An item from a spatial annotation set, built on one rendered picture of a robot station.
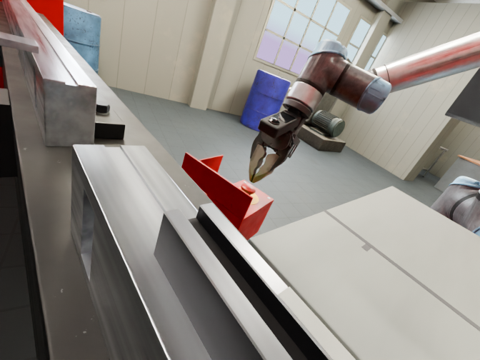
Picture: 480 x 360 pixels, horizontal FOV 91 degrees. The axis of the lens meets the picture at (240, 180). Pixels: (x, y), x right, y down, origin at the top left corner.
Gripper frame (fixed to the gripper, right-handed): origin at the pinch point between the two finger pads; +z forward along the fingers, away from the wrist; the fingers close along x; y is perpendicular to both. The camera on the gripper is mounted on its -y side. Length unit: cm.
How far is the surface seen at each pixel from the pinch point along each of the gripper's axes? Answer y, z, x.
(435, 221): -23.5, -9.0, -28.2
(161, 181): -39.0, -0.2, -7.9
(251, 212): -2.4, 6.7, -5.0
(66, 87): -35.6, -0.7, 15.8
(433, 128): 501, -210, -82
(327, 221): -36.4, -4.4, -19.8
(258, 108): 323, -70, 176
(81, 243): -40.6, 7.9, -4.8
